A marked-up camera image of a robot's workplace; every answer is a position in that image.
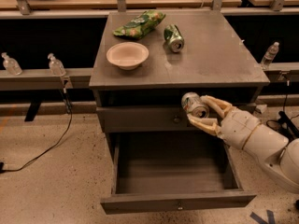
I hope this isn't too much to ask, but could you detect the closed grey middle drawer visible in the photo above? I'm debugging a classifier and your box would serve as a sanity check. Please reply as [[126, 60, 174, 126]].
[[95, 103, 257, 133]]

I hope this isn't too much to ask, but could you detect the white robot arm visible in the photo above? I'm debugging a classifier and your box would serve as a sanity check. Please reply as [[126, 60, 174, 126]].
[[181, 92, 299, 193]]

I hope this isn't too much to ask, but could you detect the grey drawer cabinet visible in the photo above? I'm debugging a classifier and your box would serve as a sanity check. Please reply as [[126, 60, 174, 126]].
[[89, 9, 271, 216]]

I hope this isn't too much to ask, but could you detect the clear water bottle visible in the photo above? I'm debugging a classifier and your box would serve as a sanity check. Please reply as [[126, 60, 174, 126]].
[[261, 42, 279, 69]]

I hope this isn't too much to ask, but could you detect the blue floor tape mark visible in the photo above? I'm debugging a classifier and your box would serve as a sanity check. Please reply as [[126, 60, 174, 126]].
[[249, 209, 277, 224]]

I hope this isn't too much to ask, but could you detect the open grey bottom drawer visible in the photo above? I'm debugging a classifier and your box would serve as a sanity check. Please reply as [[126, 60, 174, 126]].
[[101, 131, 255, 214]]

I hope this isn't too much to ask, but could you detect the white bowl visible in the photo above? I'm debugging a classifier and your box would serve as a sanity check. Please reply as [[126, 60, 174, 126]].
[[107, 42, 150, 70]]

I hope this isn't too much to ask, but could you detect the green soda can on counter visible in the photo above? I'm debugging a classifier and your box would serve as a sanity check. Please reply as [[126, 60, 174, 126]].
[[164, 24, 184, 53]]

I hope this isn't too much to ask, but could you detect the black cables right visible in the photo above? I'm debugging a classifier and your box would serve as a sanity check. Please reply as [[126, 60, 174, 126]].
[[265, 77, 299, 143]]

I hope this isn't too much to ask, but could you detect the black floor cable left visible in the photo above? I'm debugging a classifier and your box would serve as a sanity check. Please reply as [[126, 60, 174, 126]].
[[0, 77, 73, 175]]

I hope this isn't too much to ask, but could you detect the green chip bag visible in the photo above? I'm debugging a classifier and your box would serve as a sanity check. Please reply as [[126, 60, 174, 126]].
[[113, 10, 165, 40]]

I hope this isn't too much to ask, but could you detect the clear soap bottle near cabinet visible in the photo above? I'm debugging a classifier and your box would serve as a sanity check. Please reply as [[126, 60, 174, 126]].
[[48, 53, 66, 77]]

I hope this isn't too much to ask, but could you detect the grey metal rail shelf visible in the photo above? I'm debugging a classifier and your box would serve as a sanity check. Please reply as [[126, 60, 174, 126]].
[[0, 68, 92, 91]]

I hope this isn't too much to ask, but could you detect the clear soap bottle far left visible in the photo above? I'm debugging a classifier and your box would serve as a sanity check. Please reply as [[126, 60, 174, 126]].
[[1, 52, 22, 76]]

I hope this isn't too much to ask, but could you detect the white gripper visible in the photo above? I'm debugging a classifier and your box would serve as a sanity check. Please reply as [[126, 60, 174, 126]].
[[187, 95, 261, 149]]

